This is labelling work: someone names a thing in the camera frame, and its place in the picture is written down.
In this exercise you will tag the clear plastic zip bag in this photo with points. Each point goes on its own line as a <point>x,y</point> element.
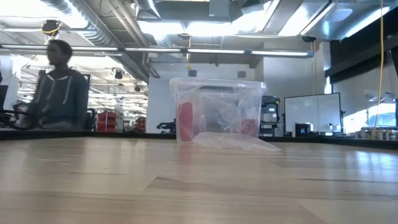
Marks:
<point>236,141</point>

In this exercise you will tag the large red pad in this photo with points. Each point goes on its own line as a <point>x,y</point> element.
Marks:
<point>185,121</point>

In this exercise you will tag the clear plastic storage bin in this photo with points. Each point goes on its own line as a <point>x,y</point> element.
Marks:
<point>217,102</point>

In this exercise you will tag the small red pad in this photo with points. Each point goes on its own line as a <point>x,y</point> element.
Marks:
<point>249,127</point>

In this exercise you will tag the red storage shelf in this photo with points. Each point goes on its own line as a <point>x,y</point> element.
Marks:
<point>107,120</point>
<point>141,124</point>

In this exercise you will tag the tall black machine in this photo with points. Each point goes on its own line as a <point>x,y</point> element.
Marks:
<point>270,115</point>

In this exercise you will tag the long ceiling light bar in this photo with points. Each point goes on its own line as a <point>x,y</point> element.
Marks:
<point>155,49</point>

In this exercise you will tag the whiteboard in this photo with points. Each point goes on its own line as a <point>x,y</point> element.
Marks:
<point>311,113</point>

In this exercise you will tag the person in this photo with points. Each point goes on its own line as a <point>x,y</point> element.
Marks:
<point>59,93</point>

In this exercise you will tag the black shelf with bottles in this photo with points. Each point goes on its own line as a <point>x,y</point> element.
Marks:
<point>376,133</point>

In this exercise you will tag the black background robot arms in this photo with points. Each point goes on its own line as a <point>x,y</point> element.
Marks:
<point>12,123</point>

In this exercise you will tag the black monitor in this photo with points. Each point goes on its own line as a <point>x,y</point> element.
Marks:
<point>2,96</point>

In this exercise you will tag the dark square wall box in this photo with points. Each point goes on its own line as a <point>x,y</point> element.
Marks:
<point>192,73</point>
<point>242,74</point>

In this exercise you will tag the black metal table frame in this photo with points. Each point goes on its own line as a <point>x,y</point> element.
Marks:
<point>124,135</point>

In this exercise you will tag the silver ceiling duct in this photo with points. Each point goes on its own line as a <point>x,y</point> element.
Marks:
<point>99,34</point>

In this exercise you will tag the dome security camera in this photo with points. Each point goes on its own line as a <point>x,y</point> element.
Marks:
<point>308,39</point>

